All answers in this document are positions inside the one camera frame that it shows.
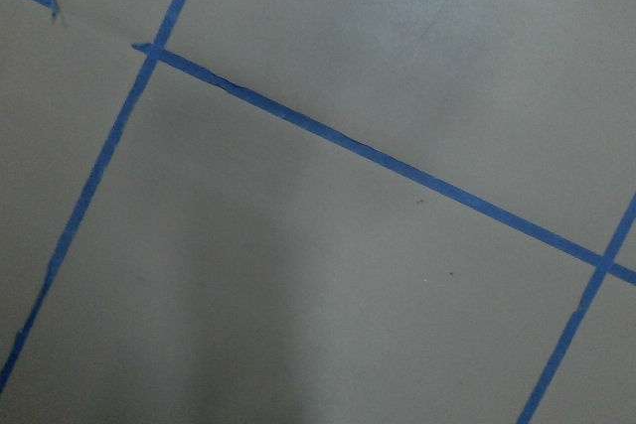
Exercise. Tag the brown paper table cover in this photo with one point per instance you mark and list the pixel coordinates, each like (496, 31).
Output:
(235, 268)

